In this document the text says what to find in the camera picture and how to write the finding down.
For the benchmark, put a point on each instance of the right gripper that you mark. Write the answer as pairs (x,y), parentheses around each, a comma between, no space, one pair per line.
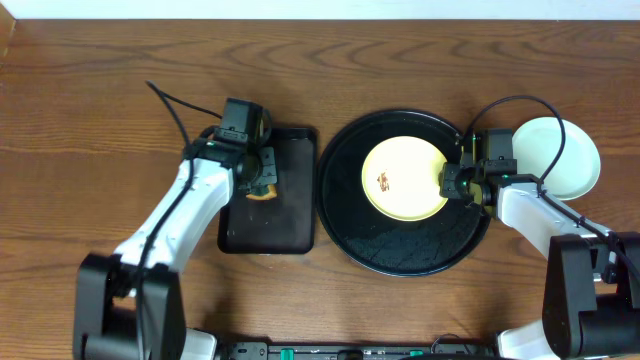
(446,181)

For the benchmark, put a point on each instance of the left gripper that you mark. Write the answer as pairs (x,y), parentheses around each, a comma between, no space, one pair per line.
(268,171)

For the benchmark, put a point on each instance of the green and yellow sponge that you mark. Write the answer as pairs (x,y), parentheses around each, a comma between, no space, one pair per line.
(262,193)

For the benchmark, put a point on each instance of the yellow plate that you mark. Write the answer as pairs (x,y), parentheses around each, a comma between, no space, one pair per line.
(400,178)

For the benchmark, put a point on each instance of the light blue plate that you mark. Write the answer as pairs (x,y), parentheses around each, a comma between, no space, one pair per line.
(535,145)

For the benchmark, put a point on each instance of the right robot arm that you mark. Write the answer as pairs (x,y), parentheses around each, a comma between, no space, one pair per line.
(591,296)

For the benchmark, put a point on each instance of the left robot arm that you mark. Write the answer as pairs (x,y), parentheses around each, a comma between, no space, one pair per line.
(128,305)

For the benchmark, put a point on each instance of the black rectangular tray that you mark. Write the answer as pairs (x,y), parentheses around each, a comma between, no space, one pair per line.
(284,224)

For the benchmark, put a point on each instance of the black round tray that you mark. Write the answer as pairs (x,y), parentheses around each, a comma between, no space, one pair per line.
(372,239)

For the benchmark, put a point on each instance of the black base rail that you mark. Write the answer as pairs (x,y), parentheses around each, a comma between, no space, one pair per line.
(264,351)

